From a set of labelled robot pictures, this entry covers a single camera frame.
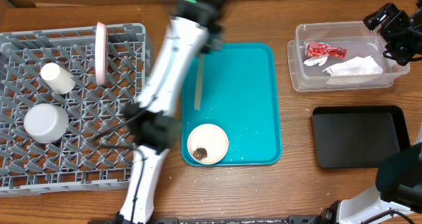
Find grey plastic dish rack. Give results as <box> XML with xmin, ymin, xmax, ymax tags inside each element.
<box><xmin>1</xmin><ymin>23</ymin><xmax>153</xmax><ymax>197</ymax></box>

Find wooden chopstick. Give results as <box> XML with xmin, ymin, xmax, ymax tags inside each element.
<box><xmin>194</xmin><ymin>54</ymin><xmax>204</xmax><ymax>111</ymax></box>

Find black plastic tray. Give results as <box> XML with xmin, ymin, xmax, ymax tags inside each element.
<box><xmin>311</xmin><ymin>105</ymin><xmax>411</xmax><ymax>169</ymax></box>

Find small white plate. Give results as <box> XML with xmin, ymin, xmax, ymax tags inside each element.
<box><xmin>187</xmin><ymin>124</ymin><xmax>229</xmax><ymax>165</ymax></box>

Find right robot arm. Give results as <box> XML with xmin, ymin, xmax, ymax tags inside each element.
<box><xmin>309</xmin><ymin>0</ymin><xmax>421</xmax><ymax>223</ymax></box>

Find small torn white tissue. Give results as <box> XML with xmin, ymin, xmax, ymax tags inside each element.
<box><xmin>303</xmin><ymin>56</ymin><xmax>328</xmax><ymax>67</ymax></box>

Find large white tissue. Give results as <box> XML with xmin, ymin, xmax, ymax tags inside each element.
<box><xmin>323</xmin><ymin>56</ymin><xmax>383</xmax><ymax>76</ymax></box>

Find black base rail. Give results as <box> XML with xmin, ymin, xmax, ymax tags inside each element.
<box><xmin>87</xmin><ymin>215</ymin><xmax>317</xmax><ymax>224</ymax></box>

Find teal plastic serving tray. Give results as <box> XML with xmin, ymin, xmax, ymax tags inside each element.
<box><xmin>181</xmin><ymin>43</ymin><xmax>282</xmax><ymax>166</ymax></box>

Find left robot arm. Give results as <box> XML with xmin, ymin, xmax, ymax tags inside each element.
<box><xmin>113</xmin><ymin>0</ymin><xmax>229</xmax><ymax>223</ymax></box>

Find white paper cup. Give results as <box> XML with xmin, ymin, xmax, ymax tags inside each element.
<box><xmin>40</xmin><ymin>63</ymin><xmax>76</xmax><ymax>94</ymax></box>

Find large white plate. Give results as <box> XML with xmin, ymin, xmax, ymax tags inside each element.
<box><xmin>94</xmin><ymin>22</ymin><xmax>108</xmax><ymax>86</ymax></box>

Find clear plastic bin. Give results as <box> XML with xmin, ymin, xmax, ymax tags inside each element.
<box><xmin>287</xmin><ymin>21</ymin><xmax>410</xmax><ymax>92</ymax></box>

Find red snack wrapper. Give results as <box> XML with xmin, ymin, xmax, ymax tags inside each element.
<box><xmin>305</xmin><ymin>41</ymin><xmax>347</xmax><ymax>59</ymax></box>

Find brown food scrap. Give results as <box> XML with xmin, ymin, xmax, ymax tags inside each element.
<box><xmin>193</xmin><ymin>148</ymin><xmax>208</xmax><ymax>160</ymax></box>

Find grey ceramic bowl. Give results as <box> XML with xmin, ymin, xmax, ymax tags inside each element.
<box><xmin>24</xmin><ymin>103</ymin><xmax>69</xmax><ymax>144</ymax></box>

